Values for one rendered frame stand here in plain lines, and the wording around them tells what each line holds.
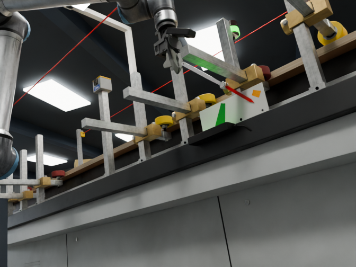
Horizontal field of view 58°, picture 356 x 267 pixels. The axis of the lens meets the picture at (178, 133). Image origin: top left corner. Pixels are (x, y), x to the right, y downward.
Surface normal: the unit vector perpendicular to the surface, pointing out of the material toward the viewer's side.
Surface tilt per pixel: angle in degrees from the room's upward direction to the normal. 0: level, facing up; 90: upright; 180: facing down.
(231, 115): 90
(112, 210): 90
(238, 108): 90
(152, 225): 90
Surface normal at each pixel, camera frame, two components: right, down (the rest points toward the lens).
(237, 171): -0.69, -0.12
